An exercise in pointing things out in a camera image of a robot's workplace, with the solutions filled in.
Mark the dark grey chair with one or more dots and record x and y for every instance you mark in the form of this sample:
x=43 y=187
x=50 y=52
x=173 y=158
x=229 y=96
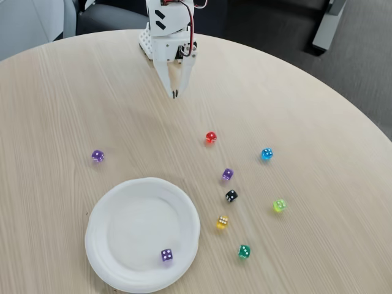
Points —
x=107 y=18

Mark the dark green translucent dice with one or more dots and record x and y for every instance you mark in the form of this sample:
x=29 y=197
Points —
x=244 y=251

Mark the grey desk leg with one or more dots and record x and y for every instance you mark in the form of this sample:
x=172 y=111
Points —
x=326 y=30

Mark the black dice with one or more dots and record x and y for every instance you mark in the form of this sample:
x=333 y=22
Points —
x=231 y=195

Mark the purple translucent dice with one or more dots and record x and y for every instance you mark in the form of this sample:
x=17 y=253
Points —
x=97 y=155
x=228 y=174
x=167 y=255

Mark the yellow translucent dice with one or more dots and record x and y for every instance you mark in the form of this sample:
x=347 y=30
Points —
x=222 y=222

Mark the red translucent dice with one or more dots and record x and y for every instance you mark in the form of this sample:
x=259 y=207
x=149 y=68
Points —
x=211 y=137

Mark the white paper plate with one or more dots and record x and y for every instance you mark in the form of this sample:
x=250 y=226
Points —
x=144 y=235

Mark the blue translucent dice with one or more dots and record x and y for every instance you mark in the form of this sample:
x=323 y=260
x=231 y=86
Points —
x=267 y=153

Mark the white cabinet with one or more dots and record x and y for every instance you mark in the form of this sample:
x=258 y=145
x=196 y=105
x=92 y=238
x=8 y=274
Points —
x=24 y=24

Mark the light green translucent dice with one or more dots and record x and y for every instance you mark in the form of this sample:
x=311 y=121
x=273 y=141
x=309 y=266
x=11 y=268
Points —
x=279 y=205

